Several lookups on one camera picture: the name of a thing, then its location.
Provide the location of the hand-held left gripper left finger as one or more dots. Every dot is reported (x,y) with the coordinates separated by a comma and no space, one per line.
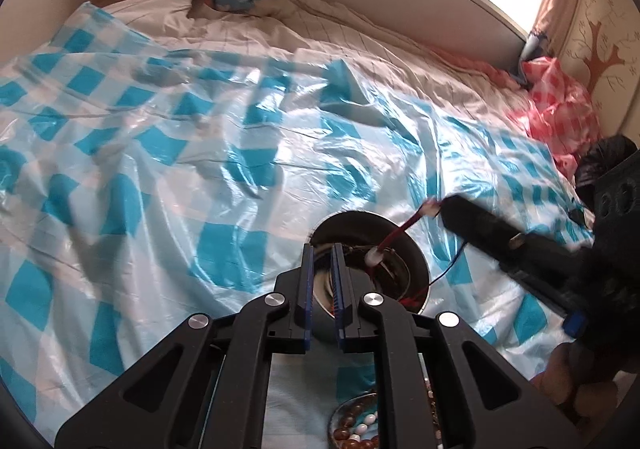
(307,289)

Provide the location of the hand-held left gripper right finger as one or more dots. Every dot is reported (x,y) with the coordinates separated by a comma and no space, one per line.
(337,289)

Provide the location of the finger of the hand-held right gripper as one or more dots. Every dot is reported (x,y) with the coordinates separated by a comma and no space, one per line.
(485,224)
(550,299)

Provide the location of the round metal tin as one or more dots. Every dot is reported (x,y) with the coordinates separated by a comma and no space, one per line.
(360,224)

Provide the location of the person's right hand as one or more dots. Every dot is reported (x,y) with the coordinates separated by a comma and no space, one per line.
(560,369)

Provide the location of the black plastic bag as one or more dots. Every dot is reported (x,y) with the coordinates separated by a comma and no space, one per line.
(600,154)

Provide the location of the pink checked plastic sheet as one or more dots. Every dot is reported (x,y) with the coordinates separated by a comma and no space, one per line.
(555,104)

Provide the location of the pink blanket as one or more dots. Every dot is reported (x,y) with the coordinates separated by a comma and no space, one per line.
(490,71)

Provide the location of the blue checked plastic sheet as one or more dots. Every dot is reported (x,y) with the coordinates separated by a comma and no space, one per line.
(150,179)

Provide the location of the striped beige bedsheet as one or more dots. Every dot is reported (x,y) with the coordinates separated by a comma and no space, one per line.
(300,24)

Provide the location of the brown tree wall decal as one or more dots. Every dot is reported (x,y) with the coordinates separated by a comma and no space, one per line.
(597,54)

